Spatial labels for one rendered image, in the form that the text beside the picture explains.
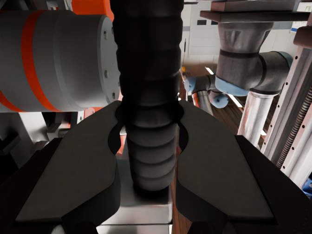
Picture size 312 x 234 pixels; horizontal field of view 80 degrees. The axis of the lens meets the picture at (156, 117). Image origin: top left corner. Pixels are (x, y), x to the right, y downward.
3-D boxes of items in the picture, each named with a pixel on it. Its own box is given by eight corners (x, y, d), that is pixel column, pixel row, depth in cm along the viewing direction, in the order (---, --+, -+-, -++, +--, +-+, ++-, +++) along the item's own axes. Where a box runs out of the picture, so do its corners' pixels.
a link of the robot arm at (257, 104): (268, 57, 57) (232, 180, 85) (307, 53, 60) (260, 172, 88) (242, 49, 66) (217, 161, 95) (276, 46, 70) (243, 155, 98)
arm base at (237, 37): (287, 20, 49) (275, 59, 54) (258, 16, 61) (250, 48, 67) (229, 21, 48) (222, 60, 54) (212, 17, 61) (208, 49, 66)
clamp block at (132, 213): (49, 206, 14) (68, 243, 16) (173, 205, 14) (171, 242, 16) (74, 158, 18) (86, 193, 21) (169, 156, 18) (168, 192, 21)
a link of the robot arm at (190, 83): (203, 178, 89) (180, 81, 97) (223, 173, 91) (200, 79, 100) (215, 181, 78) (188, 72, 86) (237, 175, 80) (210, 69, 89)
